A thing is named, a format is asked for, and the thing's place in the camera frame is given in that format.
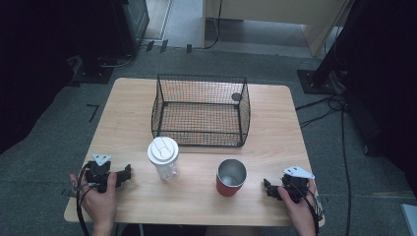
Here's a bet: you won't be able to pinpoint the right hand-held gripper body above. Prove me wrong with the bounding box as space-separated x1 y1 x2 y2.
280 165 317 205

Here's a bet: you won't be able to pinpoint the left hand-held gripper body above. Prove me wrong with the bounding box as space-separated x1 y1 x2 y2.
85 152 116 194

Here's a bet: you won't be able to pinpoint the clear bottle with white lid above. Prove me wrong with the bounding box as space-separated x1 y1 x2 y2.
147 136 181 184

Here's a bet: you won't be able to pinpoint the red cup with steel inside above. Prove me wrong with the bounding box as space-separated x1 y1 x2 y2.
215 158 248 198

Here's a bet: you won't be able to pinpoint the black wire basket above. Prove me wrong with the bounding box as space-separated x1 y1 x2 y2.
150 74 252 148

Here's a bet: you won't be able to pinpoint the person's right hand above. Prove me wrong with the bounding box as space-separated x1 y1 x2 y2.
276 178 319 231

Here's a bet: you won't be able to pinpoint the person's left hand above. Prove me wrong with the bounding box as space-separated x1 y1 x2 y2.
69 171 119 228

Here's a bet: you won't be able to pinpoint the white flat object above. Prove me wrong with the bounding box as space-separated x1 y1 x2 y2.
399 203 417 236

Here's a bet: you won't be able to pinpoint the dark cabinet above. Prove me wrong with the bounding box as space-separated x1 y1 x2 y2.
110 0 150 57

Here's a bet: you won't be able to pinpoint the light wooden cabinet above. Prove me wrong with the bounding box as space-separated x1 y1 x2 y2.
202 0 352 58

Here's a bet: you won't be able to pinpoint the right hand-held gripper cable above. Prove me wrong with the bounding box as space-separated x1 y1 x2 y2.
287 180 325 236

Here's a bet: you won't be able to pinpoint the hand-held gripper cable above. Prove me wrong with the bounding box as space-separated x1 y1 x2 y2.
75 162 93 236
287 180 325 236

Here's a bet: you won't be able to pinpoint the left hand-held gripper cable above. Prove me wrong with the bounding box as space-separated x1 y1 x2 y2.
75 162 93 236

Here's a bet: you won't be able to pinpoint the black floor cables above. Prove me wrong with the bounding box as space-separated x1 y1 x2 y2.
294 93 354 236

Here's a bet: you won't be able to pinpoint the black stand base plate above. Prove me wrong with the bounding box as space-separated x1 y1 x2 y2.
72 55 116 85
296 68 342 96

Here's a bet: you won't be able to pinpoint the black hanging cable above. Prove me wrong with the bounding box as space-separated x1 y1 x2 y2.
192 0 224 51

